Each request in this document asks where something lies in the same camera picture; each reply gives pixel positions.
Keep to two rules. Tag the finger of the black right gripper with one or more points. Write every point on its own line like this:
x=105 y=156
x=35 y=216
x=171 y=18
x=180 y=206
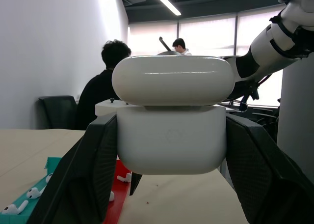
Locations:
x=135 y=182

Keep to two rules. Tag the white earbud charging case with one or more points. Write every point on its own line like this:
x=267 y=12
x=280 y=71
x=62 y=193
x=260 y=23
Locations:
x=171 y=140

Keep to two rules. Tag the black angled rod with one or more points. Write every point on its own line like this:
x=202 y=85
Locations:
x=164 y=44

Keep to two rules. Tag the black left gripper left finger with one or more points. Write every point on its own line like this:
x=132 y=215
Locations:
x=81 y=170

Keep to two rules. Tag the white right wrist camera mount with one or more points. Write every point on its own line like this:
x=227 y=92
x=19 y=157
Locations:
x=108 y=108

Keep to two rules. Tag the red plastic tray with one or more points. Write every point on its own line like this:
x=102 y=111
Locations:
x=117 y=204

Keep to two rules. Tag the person in white top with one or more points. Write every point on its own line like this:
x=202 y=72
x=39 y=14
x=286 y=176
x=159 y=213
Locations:
x=180 y=46

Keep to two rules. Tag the person in black top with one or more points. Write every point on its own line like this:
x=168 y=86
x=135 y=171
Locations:
x=98 y=96

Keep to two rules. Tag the teal plastic tray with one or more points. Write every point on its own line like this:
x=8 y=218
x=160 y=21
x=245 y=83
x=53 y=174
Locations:
x=14 y=219

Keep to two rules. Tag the black office chair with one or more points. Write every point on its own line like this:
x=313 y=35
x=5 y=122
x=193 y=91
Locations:
x=59 y=111
x=265 y=116

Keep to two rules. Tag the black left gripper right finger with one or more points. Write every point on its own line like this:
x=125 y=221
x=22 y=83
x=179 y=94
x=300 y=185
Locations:
x=260 y=175

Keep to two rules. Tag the white earbud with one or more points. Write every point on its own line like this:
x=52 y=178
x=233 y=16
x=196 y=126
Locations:
x=33 y=193
x=111 y=196
x=125 y=177
x=12 y=209
x=49 y=177

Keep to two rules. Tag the long ceiling light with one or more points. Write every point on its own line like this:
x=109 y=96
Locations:
x=164 y=1

